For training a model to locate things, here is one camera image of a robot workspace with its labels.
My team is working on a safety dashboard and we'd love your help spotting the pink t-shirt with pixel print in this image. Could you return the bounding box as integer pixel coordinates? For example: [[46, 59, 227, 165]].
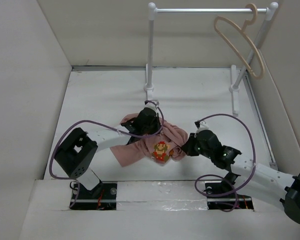
[[110, 120, 189, 167]]

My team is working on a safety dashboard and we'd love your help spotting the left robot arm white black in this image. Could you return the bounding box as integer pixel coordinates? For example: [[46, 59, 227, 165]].
[[53, 101, 162, 199]]

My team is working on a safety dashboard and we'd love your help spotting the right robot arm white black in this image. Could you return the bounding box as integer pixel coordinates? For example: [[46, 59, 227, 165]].
[[181, 129, 300, 225]]

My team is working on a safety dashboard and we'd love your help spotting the wooden clothes hanger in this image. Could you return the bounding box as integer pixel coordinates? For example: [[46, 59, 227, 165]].
[[213, 3, 265, 80]]

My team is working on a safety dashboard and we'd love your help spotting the white clothes rack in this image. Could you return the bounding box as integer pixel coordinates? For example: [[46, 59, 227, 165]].
[[143, 0, 279, 115]]

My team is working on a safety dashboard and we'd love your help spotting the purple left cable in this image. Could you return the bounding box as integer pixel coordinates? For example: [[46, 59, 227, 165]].
[[49, 99, 165, 208]]

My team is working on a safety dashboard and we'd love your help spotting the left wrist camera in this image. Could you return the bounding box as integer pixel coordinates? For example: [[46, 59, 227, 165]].
[[144, 99, 160, 108]]

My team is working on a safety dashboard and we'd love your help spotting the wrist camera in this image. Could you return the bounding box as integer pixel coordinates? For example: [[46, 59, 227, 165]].
[[194, 120, 209, 131], [144, 99, 160, 108]]

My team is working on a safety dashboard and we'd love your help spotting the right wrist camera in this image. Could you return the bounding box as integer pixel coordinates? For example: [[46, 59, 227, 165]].
[[194, 120, 209, 131]]

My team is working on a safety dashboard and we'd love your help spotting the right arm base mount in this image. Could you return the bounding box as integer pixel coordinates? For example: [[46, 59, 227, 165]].
[[204, 180, 254, 212]]

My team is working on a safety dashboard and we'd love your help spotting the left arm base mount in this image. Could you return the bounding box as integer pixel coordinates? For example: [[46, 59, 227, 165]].
[[69, 181, 118, 211]]

